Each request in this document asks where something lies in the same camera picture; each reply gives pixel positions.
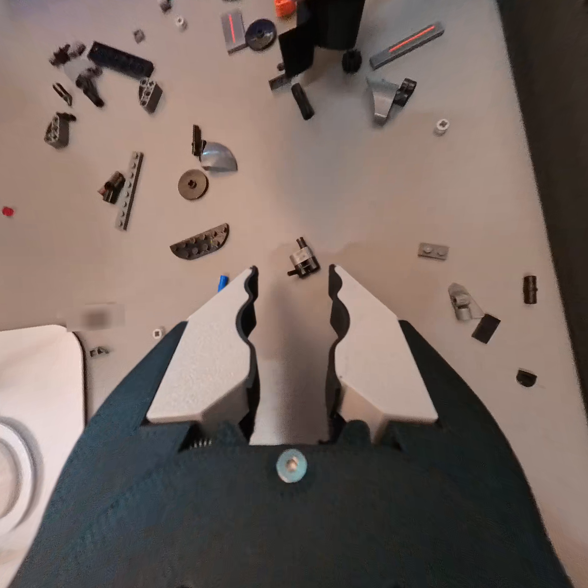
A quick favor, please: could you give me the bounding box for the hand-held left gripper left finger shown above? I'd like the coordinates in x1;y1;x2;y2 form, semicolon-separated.
146;266;261;444

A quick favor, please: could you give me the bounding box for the black lego axle connector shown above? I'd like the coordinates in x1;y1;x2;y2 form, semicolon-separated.
75;66;105;108

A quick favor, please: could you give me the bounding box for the black and red lego connector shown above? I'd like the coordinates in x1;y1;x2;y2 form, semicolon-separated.
98;171;126;204

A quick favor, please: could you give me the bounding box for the grey lego bracket piece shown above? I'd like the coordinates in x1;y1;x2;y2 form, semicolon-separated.
448;282;485;321

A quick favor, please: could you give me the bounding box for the long grey lego plate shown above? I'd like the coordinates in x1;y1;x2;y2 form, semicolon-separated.
115;151;144;231

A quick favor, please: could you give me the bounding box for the white book stand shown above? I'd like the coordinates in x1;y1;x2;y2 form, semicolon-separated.
0;324;87;552

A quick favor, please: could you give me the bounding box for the grey lego liftarm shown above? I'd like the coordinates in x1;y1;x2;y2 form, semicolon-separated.
44;111;77;149
139;77;164;114

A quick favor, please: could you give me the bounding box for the dark round lego disc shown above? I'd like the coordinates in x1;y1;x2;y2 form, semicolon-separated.
178;169;209;201

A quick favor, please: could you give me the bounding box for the long black lego plate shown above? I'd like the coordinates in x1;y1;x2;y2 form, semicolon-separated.
87;40;155;78

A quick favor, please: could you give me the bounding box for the long dark lego tile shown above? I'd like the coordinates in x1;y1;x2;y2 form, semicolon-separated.
369;21;445;70

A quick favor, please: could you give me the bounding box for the dark grey half-round lego plate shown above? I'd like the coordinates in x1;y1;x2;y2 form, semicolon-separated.
169;223;230;261

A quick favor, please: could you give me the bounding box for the dark red-striped lego tile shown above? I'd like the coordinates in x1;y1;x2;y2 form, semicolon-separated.
220;10;247;55

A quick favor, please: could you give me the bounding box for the small lego axle assembly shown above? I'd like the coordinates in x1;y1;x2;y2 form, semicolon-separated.
288;236;321;279

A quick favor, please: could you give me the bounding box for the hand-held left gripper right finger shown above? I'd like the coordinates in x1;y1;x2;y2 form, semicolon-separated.
324;264;439;443

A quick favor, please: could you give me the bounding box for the dark blue round lego tile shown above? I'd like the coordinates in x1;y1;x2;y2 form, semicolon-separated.
244;18;277;50

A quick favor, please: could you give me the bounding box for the silver curved lego piece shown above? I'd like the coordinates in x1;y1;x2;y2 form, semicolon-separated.
200;141;239;174

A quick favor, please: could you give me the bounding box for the black lego cross piece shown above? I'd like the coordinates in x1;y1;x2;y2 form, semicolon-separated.
49;42;87;67

